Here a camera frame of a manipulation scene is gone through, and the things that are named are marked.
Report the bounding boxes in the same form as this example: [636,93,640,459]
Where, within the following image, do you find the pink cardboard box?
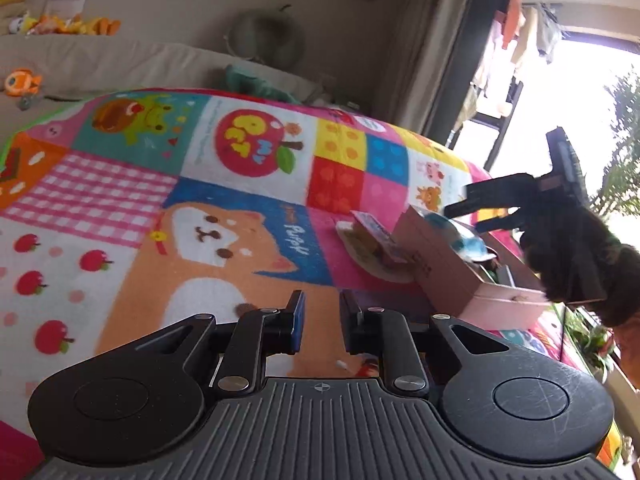
[392,204,551,332]

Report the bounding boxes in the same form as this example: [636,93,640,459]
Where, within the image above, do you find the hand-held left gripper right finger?
[339,289,521,401]

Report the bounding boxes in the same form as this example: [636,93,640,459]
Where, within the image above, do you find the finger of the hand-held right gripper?
[443,199,525,234]
[464,173,537,207]

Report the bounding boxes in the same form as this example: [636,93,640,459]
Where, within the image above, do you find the pale yellow hanging cloth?
[514,7,539,72]

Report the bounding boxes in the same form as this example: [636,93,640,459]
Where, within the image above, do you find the orange yellow plush toys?
[37,14,122,37]

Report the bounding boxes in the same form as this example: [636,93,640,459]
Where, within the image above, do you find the green potted plant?
[564,310,622,387]

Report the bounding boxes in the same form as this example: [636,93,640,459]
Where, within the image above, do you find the beige curtain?
[370,0,501,156]

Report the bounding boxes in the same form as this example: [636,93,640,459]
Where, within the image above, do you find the teal cloth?
[224,64,303,107]

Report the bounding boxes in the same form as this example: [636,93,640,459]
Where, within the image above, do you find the pink printed card package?
[350,210,409,266]

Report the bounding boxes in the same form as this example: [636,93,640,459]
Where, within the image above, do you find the grey round fan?
[229,4,307,67]

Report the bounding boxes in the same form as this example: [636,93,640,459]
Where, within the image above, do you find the grey hanging cloth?
[537,4,565,63]

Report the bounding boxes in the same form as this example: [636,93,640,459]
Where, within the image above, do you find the white paper card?
[46,0,85,17]

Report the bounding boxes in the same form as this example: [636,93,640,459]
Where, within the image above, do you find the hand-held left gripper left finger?
[97,290,307,394]

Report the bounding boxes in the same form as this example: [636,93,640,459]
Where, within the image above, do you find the colourful cartoon play mat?
[0,87,626,467]

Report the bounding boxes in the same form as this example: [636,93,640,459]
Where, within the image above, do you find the orange hanging cloth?
[502,0,527,48]

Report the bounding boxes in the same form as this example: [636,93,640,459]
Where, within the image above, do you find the dark metal window frame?
[447,79,526,172]

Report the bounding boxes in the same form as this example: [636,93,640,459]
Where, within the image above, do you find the green tree outside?
[594,72,640,217]

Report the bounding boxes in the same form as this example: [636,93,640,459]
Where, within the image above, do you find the blue white wet wipes pack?
[420,210,489,264]

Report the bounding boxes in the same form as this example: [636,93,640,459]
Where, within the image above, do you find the orange fish plush toy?
[4,69,44,98]

